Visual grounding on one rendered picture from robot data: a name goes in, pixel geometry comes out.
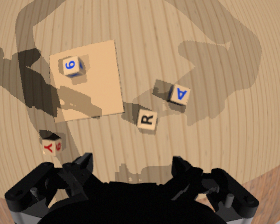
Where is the tan square mat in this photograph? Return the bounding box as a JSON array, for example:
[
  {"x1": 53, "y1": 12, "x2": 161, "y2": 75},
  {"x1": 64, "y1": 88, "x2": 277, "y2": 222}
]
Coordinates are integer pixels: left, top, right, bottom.
[{"x1": 50, "y1": 40, "x2": 124, "y2": 123}]

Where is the tan block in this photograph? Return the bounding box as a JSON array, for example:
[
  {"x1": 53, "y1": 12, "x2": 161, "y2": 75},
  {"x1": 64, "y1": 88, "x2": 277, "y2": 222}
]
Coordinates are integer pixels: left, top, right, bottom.
[
  {"x1": 136, "y1": 109, "x2": 157, "y2": 130},
  {"x1": 42, "y1": 136, "x2": 62, "y2": 156},
  {"x1": 63, "y1": 56, "x2": 84, "y2": 78},
  {"x1": 167, "y1": 84, "x2": 190, "y2": 106}
]

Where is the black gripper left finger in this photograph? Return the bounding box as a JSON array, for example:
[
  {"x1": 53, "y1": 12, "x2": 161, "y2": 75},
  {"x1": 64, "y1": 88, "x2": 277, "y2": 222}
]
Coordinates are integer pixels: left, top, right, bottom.
[{"x1": 4, "y1": 152, "x2": 118, "y2": 224}]

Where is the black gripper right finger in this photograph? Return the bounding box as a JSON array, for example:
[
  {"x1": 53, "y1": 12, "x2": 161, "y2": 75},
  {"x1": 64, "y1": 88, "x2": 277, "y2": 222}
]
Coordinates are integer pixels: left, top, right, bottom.
[{"x1": 149, "y1": 156, "x2": 259, "y2": 224}]

